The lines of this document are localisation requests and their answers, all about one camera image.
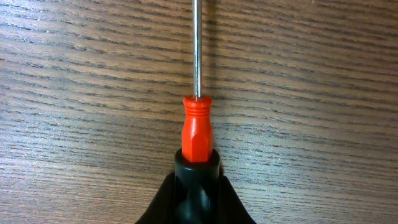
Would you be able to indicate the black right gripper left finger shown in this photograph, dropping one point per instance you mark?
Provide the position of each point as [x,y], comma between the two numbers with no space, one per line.
[161,210]

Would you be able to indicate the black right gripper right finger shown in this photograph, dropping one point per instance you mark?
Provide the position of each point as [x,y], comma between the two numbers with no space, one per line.
[230,209]

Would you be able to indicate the red and black screwdriver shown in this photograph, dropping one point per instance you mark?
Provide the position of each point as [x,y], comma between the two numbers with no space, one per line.
[196,164]

